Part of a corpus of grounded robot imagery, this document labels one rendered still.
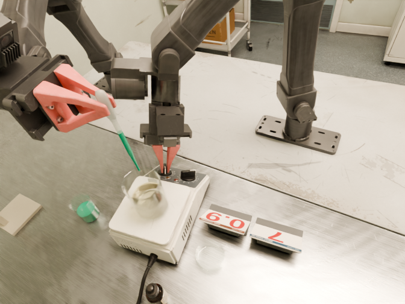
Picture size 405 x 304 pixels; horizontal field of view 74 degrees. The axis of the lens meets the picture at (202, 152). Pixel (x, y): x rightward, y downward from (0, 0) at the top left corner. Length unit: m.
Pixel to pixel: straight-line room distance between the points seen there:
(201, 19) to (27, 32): 0.26
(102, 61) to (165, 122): 0.47
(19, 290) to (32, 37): 0.45
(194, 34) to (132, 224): 0.34
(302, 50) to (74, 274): 0.60
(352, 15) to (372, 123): 2.56
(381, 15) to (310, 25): 2.78
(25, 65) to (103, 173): 0.38
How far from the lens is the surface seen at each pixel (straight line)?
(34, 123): 0.40
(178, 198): 0.51
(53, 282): 0.63
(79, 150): 0.82
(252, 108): 0.80
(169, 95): 0.52
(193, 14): 0.47
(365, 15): 3.31
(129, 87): 0.51
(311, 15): 0.53
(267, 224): 0.57
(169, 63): 0.47
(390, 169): 0.72
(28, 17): 0.55
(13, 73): 0.41
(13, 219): 0.76
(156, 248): 0.50
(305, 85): 0.59
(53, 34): 2.04
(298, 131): 0.68
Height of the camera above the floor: 1.41
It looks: 48 degrees down
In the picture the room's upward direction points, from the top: 10 degrees counter-clockwise
